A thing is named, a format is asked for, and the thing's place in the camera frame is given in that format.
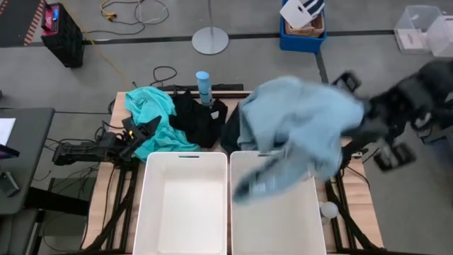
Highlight black garment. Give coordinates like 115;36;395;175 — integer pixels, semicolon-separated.
168;90;229;149

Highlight grey phone stand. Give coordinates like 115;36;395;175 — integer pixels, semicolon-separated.
0;171;21;198

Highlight black aluminium table frame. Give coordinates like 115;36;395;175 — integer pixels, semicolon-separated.
83;90;386;254

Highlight navy white striped cloth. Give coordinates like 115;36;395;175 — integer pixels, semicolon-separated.
300;0;326;17

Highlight dark tablet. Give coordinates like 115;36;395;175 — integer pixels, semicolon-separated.
0;144;21;160

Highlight light blue denim garment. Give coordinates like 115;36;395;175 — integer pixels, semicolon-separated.
233;74;365;205

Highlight white paper sheet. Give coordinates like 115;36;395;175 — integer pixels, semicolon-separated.
0;118;17;146

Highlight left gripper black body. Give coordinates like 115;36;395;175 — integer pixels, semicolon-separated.
105;118;145;159

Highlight yellow floor cable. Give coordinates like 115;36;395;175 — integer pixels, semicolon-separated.
59;0;132;89

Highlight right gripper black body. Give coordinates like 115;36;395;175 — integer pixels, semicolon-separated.
364;83;425;142

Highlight blue plastic crate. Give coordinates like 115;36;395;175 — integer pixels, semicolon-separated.
279;0;327;54

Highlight brown wicker basket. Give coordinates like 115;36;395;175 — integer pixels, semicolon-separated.
285;12;326;38

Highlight black mat with striped edge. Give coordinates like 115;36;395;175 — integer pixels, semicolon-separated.
0;0;47;47

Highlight white woven plastic bin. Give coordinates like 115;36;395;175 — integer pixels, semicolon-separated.
229;150;327;255
132;151;229;255

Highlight dark blue seamed jeans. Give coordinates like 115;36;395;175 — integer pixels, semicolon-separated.
219;104;245;155

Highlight teal garment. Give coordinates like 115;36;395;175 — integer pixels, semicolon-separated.
124;86;202;163

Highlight white ball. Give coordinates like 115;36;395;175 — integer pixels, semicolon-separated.
320;200;340;219

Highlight clear plastic storage box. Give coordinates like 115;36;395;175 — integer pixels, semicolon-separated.
394;4;443;55
426;14;453;57

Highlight black and white floor cables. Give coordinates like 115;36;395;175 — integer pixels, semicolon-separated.
84;0;171;36

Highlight black case with red top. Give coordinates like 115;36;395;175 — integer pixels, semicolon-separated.
40;2;86;68

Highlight light blue spray bottle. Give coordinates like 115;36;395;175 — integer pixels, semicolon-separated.
195;70;214;108

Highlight grey floor lamp stand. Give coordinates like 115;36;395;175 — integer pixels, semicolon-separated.
191;0;230;56

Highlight black looped floor cable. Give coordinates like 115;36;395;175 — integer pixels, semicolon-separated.
150;65;178;88

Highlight grey side desk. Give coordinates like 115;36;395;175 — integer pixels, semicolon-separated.
0;107;56;216

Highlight white cardboard box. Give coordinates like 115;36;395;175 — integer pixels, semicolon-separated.
279;0;314;29

